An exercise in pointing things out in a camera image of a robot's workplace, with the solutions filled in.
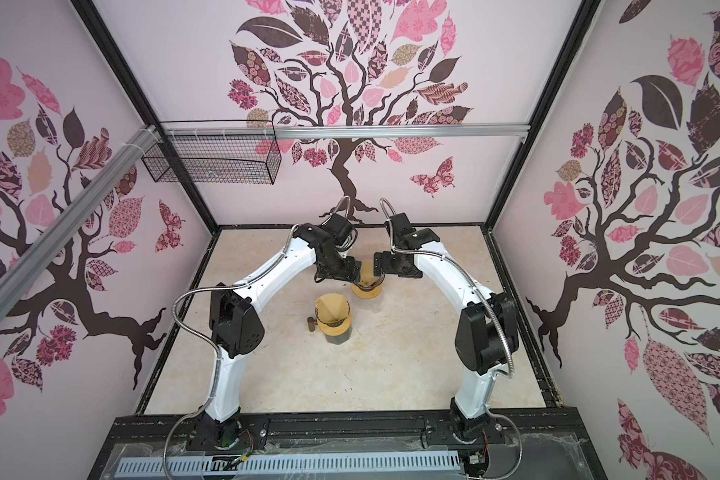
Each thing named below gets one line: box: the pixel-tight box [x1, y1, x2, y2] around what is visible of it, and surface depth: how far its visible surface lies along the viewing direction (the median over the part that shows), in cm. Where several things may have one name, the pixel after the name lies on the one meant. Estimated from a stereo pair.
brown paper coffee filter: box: [315, 293, 349, 322], surface depth 83 cm
